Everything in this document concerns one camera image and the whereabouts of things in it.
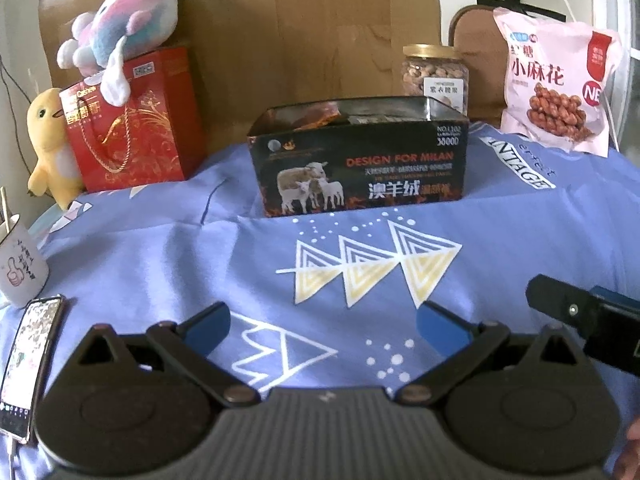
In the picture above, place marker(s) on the red gift bag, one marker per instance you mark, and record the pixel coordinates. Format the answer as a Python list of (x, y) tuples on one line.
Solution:
[(150, 135)]

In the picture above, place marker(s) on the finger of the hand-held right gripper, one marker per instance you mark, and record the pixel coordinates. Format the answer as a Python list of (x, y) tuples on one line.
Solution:
[(560, 300)]

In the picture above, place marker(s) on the large cardboard box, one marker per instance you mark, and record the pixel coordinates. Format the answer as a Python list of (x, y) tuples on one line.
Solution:
[(300, 35)]

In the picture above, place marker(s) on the pink snack bag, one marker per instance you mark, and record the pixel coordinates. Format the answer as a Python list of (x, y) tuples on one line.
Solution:
[(550, 50)]

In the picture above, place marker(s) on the clear peanut jar gold lid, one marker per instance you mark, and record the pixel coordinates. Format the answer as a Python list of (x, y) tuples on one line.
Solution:
[(430, 72)]

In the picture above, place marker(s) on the brown chair back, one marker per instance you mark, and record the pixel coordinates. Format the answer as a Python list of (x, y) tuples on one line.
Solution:
[(475, 60)]

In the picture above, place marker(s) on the orange snack packet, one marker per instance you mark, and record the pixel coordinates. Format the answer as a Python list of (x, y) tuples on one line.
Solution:
[(320, 115)]

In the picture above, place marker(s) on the yellow duck plush toy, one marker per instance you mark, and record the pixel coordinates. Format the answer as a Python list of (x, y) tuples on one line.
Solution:
[(47, 135)]

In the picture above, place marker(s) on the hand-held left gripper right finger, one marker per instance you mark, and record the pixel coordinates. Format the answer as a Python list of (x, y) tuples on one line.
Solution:
[(440, 327)]

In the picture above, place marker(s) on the wooden stick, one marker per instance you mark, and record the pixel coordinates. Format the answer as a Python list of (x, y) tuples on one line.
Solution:
[(5, 205)]

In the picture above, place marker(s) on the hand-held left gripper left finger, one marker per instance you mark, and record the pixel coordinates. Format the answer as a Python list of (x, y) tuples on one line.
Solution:
[(207, 327)]

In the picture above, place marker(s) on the pink and blue plush toy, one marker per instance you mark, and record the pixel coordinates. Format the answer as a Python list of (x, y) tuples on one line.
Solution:
[(135, 15)]

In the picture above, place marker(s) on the silver snack packet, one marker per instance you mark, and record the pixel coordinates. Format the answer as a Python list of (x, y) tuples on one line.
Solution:
[(385, 118)]

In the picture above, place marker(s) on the black printed cardboard box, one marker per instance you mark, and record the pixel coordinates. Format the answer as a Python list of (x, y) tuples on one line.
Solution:
[(310, 160)]

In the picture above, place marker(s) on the smartphone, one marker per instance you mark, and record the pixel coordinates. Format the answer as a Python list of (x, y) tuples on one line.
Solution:
[(27, 360)]

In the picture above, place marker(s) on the blue printed tablecloth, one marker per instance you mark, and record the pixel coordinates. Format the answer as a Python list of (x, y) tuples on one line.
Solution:
[(200, 260)]

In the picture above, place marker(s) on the white printed mug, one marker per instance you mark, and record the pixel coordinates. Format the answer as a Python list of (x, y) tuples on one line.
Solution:
[(22, 265)]

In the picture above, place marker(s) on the person's right hand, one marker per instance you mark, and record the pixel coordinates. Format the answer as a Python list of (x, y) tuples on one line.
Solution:
[(631, 452)]

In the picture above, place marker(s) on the black tape strip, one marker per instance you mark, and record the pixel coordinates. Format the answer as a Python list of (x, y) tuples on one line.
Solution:
[(520, 7)]

